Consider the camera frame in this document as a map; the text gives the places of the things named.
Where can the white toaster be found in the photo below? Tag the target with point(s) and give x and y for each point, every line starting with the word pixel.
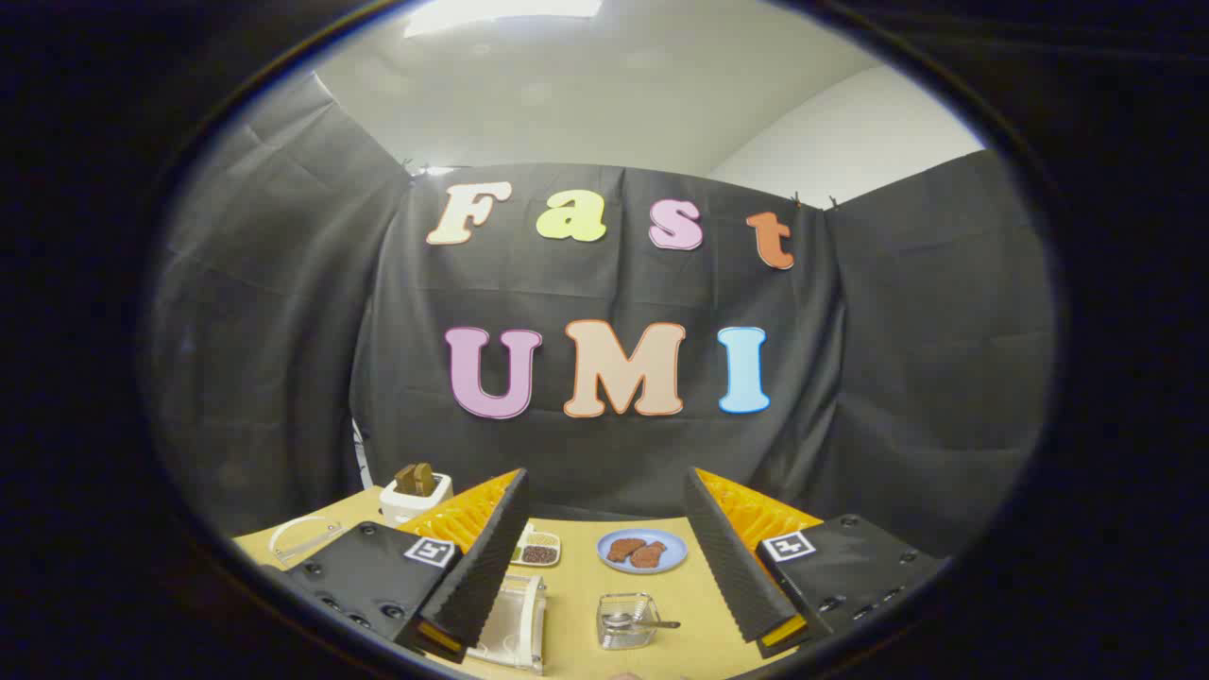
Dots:
pixel 408 506

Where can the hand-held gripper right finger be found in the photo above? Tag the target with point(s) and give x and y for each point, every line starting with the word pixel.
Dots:
pixel 725 557

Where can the white divided dish with beans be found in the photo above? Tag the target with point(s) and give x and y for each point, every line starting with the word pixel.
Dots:
pixel 538 551

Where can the metal spoon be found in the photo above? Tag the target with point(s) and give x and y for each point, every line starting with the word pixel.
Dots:
pixel 628 622

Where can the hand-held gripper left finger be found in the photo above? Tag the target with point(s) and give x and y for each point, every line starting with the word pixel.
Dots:
pixel 491 557

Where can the brown toast slice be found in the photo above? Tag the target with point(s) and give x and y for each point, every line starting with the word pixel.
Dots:
pixel 414 480

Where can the brown meat slice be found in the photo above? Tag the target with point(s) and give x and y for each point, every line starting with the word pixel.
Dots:
pixel 650 555
pixel 623 550

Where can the white dish rack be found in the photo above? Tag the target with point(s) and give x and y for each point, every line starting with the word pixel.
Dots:
pixel 538 614

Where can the blue plate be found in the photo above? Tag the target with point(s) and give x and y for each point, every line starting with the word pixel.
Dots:
pixel 675 552

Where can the black backdrop cloth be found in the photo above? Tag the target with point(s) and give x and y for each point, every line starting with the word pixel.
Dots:
pixel 878 359

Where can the ceiling light panel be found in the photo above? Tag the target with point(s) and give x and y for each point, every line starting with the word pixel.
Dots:
pixel 501 13

